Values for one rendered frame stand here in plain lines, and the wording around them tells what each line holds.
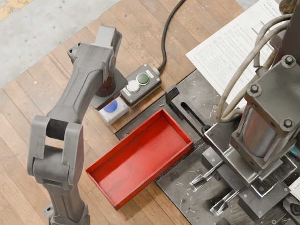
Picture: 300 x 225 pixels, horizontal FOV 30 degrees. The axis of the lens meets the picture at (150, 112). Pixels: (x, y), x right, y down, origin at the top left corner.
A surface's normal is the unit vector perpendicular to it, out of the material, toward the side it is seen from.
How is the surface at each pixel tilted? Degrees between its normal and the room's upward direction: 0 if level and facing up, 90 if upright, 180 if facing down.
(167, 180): 0
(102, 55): 27
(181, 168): 0
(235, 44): 1
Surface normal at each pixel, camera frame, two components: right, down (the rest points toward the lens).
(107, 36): -0.05, -0.31
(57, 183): 0.01, -0.55
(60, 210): -0.24, 0.81
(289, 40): -0.77, 0.61
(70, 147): -0.18, 0.31
